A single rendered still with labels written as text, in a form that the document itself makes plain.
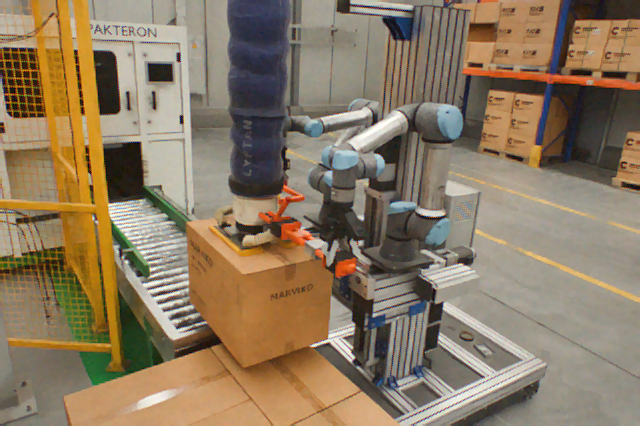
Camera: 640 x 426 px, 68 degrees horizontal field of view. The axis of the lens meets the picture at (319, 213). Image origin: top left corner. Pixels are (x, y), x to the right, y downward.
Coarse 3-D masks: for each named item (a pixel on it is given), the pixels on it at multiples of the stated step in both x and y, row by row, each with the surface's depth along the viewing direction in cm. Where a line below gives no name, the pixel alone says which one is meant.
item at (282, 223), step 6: (282, 216) 182; (288, 216) 183; (276, 222) 179; (282, 222) 180; (288, 222) 180; (294, 222) 180; (300, 222) 178; (276, 228) 176; (282, 228) 174; (288, 228) 175; (294, 228) 177; (300, 228) 178; (276, 234) 176; (282, 234) 175
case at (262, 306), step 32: (192, 224) 213; (192, 256) 215; (224, 256) 183; (256, 256) 184; (288, 256) 186; (192, 288) 221; (224, 288) 187; (256, 288) 174; (288, 288) 182; (320, 288) 192; (224, 320) 192; (256, 320) 178; (288, 320) 187; (320, 320) 197; (256, 352) 183; (288, 352) 193
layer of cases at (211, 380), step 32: (224, 352) 213; (128, 384) 190; (160, 384) 191; (192, 384) 192; (224, 384) 193; (256, 384) 194; (288, 384) 195; (320, 384) 195; (352, 384) 196; (96, 416) 173; (128, 416) 174; (160, 416) 175; (192, 416) 175; (224, 416) 176; (256, 416) 177; (288, 416) 178; (320, 416) 178; (352, 416) 179; (384, 416) 180
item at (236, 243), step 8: (216, 224) 209; (216, 232) 201; (224, 232) 199; (224, 240) 195; (232, 240) 192; (240, 240) 191; (232, 248) 188; (240, 248) 186; (248, 248) 186; (256, 248) 187
